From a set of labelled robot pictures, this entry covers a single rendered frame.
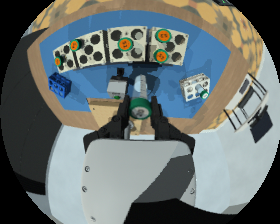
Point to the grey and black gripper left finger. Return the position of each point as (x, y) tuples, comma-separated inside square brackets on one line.
[(114, 128)]

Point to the clear tube with dark green cap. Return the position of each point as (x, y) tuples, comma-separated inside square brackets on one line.
[(202, 92)]

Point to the blue bench mat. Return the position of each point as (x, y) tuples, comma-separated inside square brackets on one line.
[(204, 54)]

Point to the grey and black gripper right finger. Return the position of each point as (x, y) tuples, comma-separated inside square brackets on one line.
[(163, 128)]

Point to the blue tube rack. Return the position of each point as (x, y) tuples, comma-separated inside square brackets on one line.
[(59, 84)]

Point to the white blank tube rack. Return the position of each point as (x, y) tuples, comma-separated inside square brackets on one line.
[(186, 88)]

